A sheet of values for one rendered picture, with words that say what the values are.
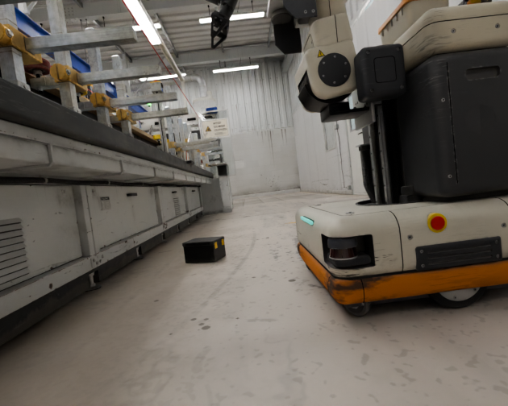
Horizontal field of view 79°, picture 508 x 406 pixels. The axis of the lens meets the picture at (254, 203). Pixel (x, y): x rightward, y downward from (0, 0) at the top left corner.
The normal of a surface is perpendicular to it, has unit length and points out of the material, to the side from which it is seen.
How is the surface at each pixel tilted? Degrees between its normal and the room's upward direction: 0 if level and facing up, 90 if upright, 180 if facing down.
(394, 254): 90
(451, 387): 0
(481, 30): 90
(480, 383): 0
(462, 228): 90
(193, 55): 90
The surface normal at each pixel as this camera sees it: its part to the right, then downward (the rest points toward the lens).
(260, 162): 0.03, 0.05
